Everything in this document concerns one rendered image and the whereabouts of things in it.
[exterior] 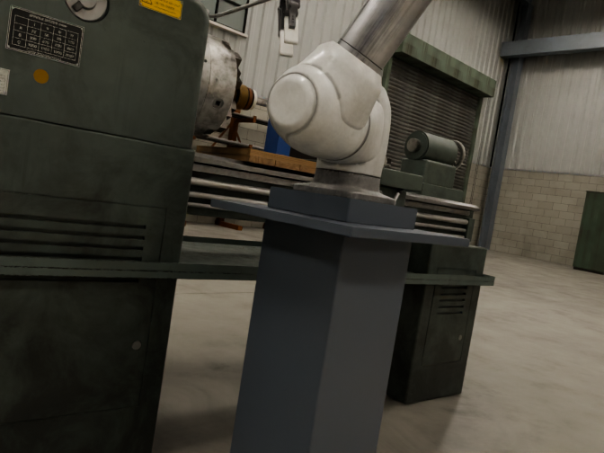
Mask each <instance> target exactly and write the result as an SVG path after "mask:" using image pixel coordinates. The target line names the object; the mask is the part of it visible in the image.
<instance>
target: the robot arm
mask: <svg viewBox="0 0 604 453"><path fill-rule="evenodd" d="M431 1H432V0H367V1H366V2H365V4H364V5H363V6H362V7H361V9H360V10H359V12H358V13H357V15H356V16H355V18H354V19H353V21H352V22H351V24H350V26H349V27H348V28H347V30H346V31H345V33H344V34H343V35H342V37H341V38H340V40H339V41H338V43H336V42H335V41H329V42H326V43H323V44H321V45H319V46H318V47H317V48H316V49H315V50H314V51H313V52H312V53H311V54H310V55H309V56H307V57H306V58H305V59H304V60H303V61H301V62H300V63H299V64H298V65H296V66H293V67H291V68H289V69H288V70H287V71H285V72H284V73H283V74H282V75H281V76H280V77H279V78H278V79H277V80H276V82H275V83H274V84H273V86H272V88H271V90H270V92H269V95H268V99H267V112H268V116H269V119H270V122H271V125H272V126H273V128H274V129H275V131H276V132H277V133H278V135H279V136H280V137H281V138H282V139H283V140H284V141H285V142H286V143H287V144H288V145H289V146H291V147H292V148H294V149H296V150H297V151H299V152H301V153H303V154H306V155H310V156H313V157H317V161H316V169H315V176H314V180H313V181H312V182H307V183H295V184H294V187H293V190H297V191H308V192H313V193H320V194H325V195H332V196H337V197H344V198H349V199H355V200H365V201H371V202H376V203H382V204H388V205H394V206H395V203H396V200H395V199H392V198H390V197H387V196H386V195H383V192H382V191H380V190H379V188H380V178H381V174H382V169H383V166H384V162H385V159H386V151H387V145H388V140H389V132H390V124H391V107H390V102H389V99H388V96H387V93H386V89H385V88H384V87H383V86H382V84H381V76H380V75H379V73H380V72H381V70H382V69H383V68H384V66H385V65H386V63H387V62H388V60H389V59H390V58H391V57H392V56H393V54H394V53H395V51H396V50H397V49H398V47H399V46H400V44H401V43H402V42H403V40H404V38H405V37H406V36H407V34H408V33H409V32H410V30H411V29H412V27H413V26H414V25H415V24H416V23H417V21H418V20H419V18H420V17H421V16H422V14H423V12H424V11H425V10H426V8H427V7H428V6H429V4H430V3H431ZM299 8H300V0H280V6H279V7H278V9H277V10H278V37H279V38H280V56H282V57H287V58H293V45H297V44H298V18H296V17H298V9H299Z"/></svg>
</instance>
